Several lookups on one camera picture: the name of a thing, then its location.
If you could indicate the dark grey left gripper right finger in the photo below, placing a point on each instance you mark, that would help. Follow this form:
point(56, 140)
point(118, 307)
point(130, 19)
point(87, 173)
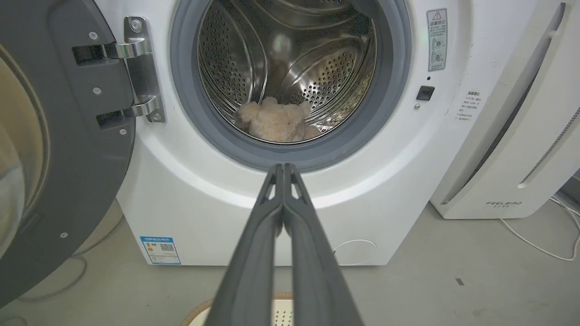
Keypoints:
point(317, 276)

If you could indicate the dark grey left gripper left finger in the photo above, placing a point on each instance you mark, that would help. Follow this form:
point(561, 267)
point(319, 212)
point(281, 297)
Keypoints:
point(253, 271)

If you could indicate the white laundry basket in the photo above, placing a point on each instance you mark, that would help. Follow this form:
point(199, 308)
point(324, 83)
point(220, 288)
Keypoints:
point(283, 312)

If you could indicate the white front-load washing machine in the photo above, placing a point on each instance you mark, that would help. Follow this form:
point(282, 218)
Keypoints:
point(389, 149)

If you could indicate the beige plush teddy bear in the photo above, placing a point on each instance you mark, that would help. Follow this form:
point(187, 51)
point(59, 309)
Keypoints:
point(277, 121)

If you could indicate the grey washing machine door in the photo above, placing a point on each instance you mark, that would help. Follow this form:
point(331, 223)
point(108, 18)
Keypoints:
point(68, 136)

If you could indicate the chrome door hinge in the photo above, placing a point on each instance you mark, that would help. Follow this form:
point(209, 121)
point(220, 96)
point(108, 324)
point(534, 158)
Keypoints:
point(141, 68)

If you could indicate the white air purifier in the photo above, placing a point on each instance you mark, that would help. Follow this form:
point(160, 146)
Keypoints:
point(521, 136)

